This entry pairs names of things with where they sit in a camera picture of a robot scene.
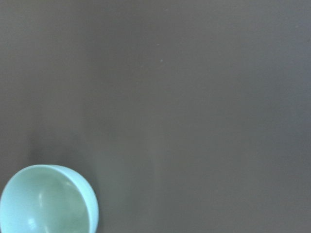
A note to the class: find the light green bowl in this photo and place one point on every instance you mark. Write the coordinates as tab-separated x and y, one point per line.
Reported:
48	199

